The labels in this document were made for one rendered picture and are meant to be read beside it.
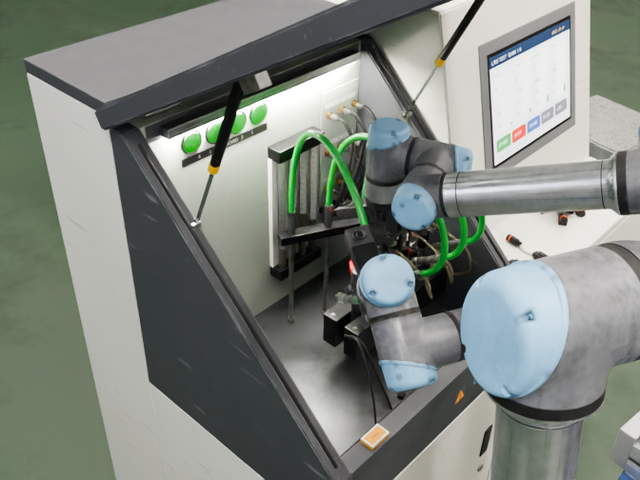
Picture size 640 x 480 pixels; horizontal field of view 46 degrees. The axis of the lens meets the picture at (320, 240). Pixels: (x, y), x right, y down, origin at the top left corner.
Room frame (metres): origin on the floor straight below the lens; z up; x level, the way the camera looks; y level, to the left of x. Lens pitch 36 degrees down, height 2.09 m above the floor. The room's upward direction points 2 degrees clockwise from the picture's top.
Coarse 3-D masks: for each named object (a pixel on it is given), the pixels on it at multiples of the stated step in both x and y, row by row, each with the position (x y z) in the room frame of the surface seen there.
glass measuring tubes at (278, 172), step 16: (288, 144) 1.46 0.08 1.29; (304, 144) 1.47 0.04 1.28; (272, 160) 1.43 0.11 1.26; (288, 160) 1.48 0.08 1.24; (304, 160) 1.49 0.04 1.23; (272, 176) 1.44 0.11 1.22; (288, 176) 1.48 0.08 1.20; (304, 176) 1.49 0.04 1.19; (272, 192) 1.44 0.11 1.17; (288, 192) 1.48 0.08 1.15; (304, 192) 1.49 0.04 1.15; (272, 208) 1.44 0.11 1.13; (288, 208) 1.48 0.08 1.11; (304, 208) 1.49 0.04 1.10; (272, 224) 1.44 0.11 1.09; (304, 224) 1.49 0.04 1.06; (272, 240) 1.44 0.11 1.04; (272, 256) 1.44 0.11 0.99; (288, 256) 1.47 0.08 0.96; (304, 256) 1.48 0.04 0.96; (272, 272) 1.44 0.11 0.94; (288, 272) 1.44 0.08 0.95
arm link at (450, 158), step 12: (420, 144) 1.19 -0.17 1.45; (432, 144) 1.18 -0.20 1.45; (444, 144) 1.19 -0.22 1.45; (408, 156) 1.17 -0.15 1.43; (420, 156) 1.16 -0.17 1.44; (432, 156) 1.14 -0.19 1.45; (444, 156) 1.15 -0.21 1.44; (456, 156) 1.15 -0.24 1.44; (468, 156) 1.15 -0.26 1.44; (408, 168) 1.17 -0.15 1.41; (444, 168) 1.11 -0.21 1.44; (456, 168) 1.14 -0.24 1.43; (468, 168) 1.15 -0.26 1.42
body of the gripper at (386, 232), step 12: (372, 204) 1.19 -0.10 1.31; (372, 216) 1.21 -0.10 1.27; (384, 216) 1.20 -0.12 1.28; (372, 228) 1.20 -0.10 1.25; (384, 228) 1.20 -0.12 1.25; (396, 228) 1.17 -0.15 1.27; (384, 240) 1.17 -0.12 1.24; (396, 240) 1.20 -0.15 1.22; (408, 240) 1.21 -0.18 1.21; (384, 252) 1.18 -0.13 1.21
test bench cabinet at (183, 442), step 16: (160, 400) 1.18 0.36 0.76; (160, 416) 1.19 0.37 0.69; (176, 416) 1.14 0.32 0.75; (160, 432) 1.20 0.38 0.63; (176, 432) 1.15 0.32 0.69; (192, 432) 1.10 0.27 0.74; (208, 432) 1.07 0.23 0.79; (160, 448) 1.20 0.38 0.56; (176, 448) 1.15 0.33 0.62; (192, 448) 1.11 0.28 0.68; (208, 448) 1.07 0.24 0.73; (224, 448) 1.03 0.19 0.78; (176, 464) 1.16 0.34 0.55; (192, 464) 1.11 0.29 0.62; (208, 464) 1.07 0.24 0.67; (224, 464) 1.03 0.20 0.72; (240, 464) 1.00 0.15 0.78
